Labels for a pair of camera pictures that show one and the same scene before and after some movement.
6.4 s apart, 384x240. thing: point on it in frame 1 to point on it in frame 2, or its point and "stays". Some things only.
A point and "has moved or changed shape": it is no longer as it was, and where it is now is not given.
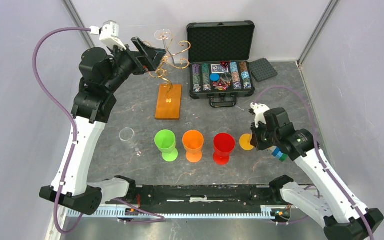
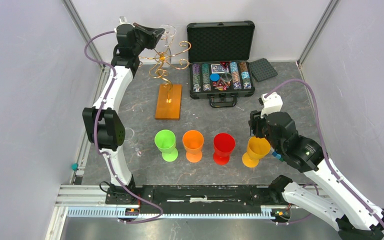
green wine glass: x=166 y=143 stays
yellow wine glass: x=245 y=142 to x=257 y=148
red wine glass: x=223 y=144 stays
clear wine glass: x=164 y=34 has moved or changed shape
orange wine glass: x=193 y=141 stays
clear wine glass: x=128 y=134 stays
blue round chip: x=214 y=77 stays
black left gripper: x=144 y=63 to x=153 y=38
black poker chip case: x=220 y=53 stays
